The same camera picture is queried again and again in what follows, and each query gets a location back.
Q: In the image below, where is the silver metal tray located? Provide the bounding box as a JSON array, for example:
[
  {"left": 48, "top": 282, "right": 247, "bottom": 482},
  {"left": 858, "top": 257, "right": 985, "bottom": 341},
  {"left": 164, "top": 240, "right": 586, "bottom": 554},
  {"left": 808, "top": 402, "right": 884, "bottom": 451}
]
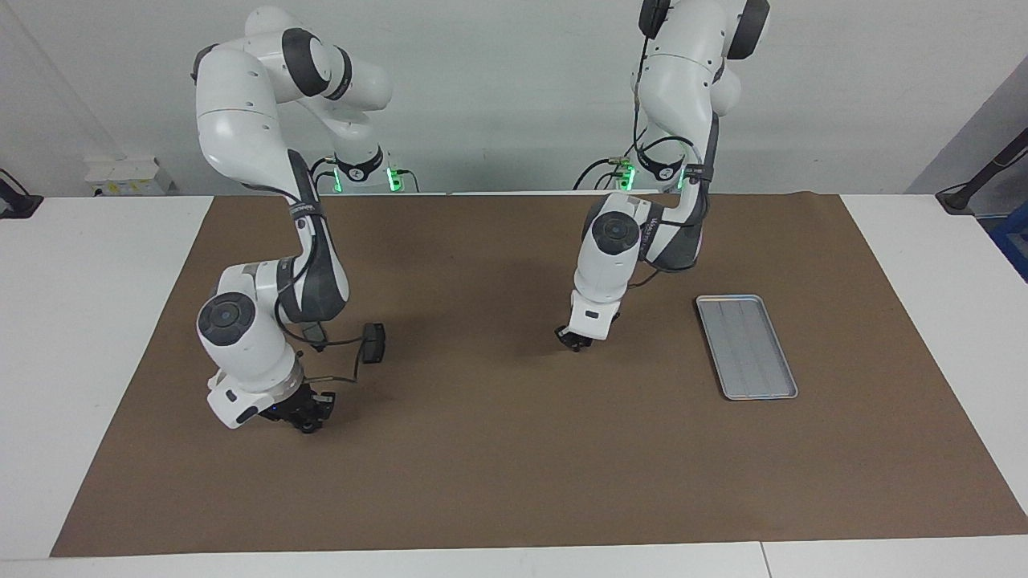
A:
[{"left": 696, "top": 295, "right": 799, "bottom": 401}]

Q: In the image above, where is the brown table mat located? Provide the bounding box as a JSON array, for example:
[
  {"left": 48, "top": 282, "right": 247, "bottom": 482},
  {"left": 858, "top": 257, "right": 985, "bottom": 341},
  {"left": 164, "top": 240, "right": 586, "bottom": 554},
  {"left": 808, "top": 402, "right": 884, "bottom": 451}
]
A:
[{"left": 50, "top": 193, "right": 1028, "bottom": 559}]

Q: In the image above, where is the black table clamp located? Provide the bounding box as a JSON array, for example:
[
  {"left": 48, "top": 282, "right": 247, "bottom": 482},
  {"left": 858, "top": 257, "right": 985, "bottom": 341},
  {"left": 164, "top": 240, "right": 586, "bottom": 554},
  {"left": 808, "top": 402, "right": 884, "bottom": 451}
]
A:
[{"left": 0, "top": 169, "right": 43, "bottom": 219}]

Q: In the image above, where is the black clamp stand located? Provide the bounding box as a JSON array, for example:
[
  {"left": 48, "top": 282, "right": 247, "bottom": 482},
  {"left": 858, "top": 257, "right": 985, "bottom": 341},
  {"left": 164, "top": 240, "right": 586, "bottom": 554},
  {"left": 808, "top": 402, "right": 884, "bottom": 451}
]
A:
[{"left": 936, "top": 128, "right": 1028, "bottom": 214}]

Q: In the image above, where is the blue crate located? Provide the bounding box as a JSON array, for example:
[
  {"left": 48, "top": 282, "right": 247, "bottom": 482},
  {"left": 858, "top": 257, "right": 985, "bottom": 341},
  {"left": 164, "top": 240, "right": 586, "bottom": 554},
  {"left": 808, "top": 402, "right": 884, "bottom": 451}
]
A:
[{"left": 989, "top": 201, "right": 1028, "bottom": 282}]

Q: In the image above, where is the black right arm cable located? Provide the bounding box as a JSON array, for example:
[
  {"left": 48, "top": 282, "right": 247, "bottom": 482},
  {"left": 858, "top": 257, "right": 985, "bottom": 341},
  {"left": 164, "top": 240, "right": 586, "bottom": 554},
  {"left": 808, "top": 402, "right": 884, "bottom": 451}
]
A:
[{"left": 273, "top": 153, "right": 370, "bottom": 385}]

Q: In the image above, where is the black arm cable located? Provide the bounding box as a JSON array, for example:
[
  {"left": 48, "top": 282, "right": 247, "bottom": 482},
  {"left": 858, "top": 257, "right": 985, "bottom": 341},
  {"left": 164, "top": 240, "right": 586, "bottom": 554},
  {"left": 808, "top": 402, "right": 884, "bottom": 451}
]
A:
[
  {"left": 273, "top": 153, "right": 370, "bottom": 385},
  {"left": 625, "top": 32, "right": 720, "bottom": 291}
]

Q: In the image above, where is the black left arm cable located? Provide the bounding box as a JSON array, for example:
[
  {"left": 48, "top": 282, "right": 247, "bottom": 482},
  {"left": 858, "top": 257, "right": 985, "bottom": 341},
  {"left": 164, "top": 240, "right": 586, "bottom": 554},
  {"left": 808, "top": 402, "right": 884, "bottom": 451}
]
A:
[{"left": 625, "top": 32, "right": 720, "bottom": 291}]

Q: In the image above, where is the white wall socket box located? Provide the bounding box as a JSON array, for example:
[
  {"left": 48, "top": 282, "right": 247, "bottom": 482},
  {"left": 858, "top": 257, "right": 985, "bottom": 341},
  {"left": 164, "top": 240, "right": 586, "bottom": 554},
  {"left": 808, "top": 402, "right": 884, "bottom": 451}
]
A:
[{"left": 84, "top": 157, "right": 173, "bottom": 196}]

